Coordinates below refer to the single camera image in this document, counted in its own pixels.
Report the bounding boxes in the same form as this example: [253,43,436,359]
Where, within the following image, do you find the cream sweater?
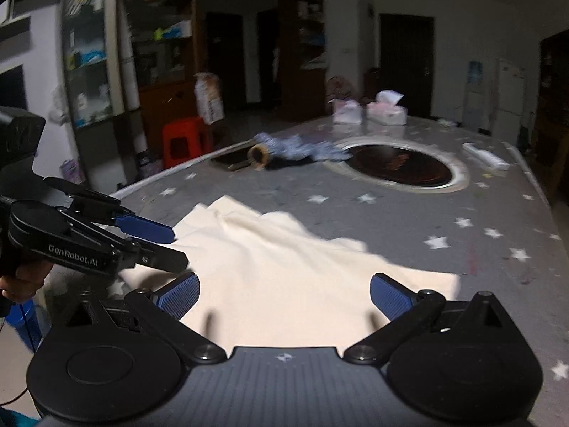
[117,195,461,357]

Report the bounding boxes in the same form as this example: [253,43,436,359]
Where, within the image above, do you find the left bare hand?
[0,261,53,304]

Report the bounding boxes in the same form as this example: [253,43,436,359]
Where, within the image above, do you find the blue plastic bucket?
[6,300,45,353]

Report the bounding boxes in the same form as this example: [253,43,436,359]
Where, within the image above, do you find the red plastic stool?
[162,117,213,169]

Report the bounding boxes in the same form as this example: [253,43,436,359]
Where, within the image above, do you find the black smartphone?
[210,147,251,172]

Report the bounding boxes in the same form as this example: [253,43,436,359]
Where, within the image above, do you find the round induction cooktop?
[325,135,470,194]

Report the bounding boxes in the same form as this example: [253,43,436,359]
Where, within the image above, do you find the white paper carton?
[195,72,225,125]

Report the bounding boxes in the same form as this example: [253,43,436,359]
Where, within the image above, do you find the white remote control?
[462,143,510,172]

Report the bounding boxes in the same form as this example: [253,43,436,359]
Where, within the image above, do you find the blue knit work glove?
[247,133,351,170]

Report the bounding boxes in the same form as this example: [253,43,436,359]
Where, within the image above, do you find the pink white tissue box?
[367,90,407,126]

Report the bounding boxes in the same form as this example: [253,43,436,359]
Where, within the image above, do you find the wooden display shelf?
[61,0,192,130]

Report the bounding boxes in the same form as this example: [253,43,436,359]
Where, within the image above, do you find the small white tissue box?
[333,99,362,125]

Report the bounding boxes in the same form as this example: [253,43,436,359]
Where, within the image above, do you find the water dispenser with bottle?
[462,61,484,132]

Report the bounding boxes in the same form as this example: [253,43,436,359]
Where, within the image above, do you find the white refrigerator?
[491,59,526,144]

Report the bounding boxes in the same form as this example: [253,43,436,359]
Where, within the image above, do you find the spotted play tent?
[326,75,357,101]

